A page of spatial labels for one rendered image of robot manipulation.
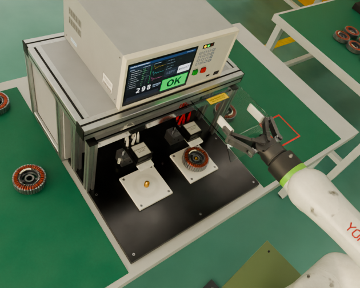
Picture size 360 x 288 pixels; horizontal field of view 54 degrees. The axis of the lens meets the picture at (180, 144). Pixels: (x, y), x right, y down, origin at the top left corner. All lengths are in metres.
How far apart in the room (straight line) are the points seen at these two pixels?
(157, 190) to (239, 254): 1.02
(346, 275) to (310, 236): 1.33
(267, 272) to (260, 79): 1.09
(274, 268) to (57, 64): 1.05
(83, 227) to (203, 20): 0.81
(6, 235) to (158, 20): 0.85
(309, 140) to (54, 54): 1.25
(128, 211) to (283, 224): 1.39
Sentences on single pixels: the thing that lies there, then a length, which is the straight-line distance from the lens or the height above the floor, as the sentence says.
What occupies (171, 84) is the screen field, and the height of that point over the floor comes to 1.16.
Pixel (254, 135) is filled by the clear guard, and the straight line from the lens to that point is 1.30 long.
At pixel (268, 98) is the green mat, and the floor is 0.75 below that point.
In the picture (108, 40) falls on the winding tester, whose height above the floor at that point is 1.31.
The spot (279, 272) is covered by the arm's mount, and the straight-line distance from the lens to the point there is 1.43.
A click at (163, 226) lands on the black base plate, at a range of 1.31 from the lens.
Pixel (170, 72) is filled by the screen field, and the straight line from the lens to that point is 1.13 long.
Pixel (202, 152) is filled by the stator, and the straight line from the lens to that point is 1.47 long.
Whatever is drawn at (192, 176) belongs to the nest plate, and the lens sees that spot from 1.43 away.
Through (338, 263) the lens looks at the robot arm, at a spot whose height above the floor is 1.00.
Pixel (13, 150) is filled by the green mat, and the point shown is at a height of 0.75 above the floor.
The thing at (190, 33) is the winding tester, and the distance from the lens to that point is 1.14.
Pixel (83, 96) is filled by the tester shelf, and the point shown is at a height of 1.11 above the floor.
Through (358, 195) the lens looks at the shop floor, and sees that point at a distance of 2.98.
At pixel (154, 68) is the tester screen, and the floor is 1.25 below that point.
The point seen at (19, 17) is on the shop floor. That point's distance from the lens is 3.41.
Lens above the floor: 1.94
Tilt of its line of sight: 50 degrees down
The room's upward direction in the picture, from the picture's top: 21 degrees clockwise
